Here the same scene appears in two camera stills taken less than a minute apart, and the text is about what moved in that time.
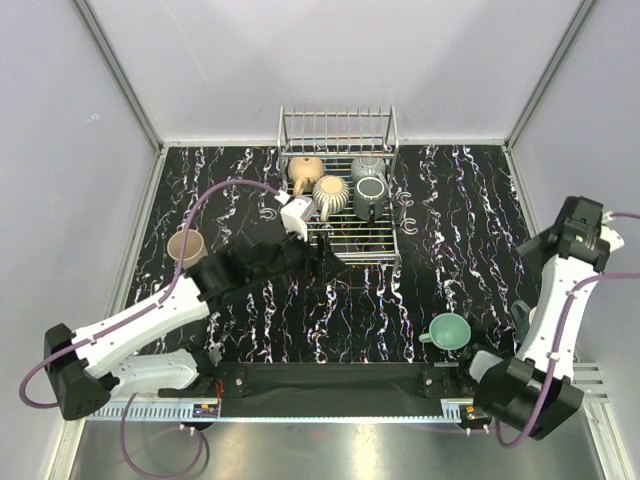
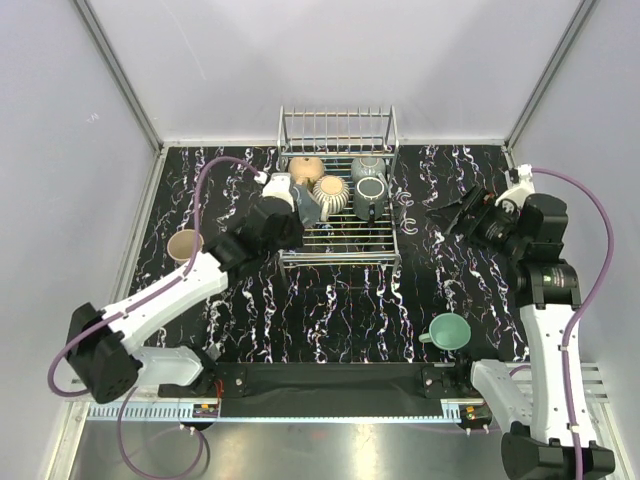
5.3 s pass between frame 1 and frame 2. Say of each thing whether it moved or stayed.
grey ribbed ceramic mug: stayed
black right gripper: moved
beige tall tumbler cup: stayed
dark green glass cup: stayed
